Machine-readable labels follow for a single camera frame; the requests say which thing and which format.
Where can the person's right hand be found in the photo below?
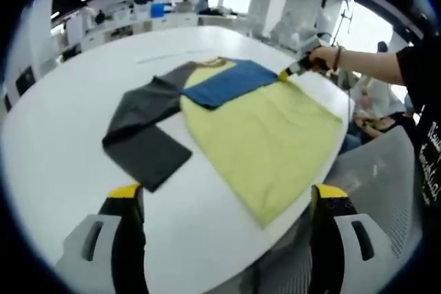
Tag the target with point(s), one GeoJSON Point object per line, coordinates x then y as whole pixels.
{"type": "Point", "coordinates": [324, 59]}

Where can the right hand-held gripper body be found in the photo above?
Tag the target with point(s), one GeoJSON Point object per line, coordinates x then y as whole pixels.
{"type": "Point", "coordinates": [318, 43]}

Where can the white mesh office chair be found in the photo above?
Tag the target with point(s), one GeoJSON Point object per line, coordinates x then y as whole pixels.
{"type": "Point", "coordinates": [375, 177]}

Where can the white cabinet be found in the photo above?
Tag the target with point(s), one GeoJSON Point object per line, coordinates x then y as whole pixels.
{"type": "Point", "coordinates": [73, 30]}

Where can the black square box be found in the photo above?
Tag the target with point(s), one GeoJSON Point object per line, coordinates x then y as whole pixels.
{"type": "Point", "coordinates": [25, 80]}

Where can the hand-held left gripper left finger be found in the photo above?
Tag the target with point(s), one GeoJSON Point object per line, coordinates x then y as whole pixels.
{"type": "Point", "coordinates": [103, 259]}

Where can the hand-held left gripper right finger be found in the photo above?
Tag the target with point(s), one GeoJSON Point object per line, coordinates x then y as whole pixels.
{"type": "Point", "coordinates": [348, 259]}

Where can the black metal stand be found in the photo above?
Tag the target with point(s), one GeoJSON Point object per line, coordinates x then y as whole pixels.
{"type": "Point", "coordinates": [347, 11]}

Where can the yellow long-sleeved garment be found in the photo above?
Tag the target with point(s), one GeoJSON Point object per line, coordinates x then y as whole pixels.
{"type": "Point", "coordinates": [262, 135]}

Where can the blue box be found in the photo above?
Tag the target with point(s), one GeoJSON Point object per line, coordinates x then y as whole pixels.
{"type": "Point", "coordinates": [157, 9]}

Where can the person's black printed shirt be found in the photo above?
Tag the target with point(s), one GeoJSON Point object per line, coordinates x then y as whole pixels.
{"type": "Point", "coordinates": [425, 118]}

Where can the long white counter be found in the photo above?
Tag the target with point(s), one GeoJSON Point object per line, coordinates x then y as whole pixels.
{"type": "Point", "coordinates": [138, 27]}

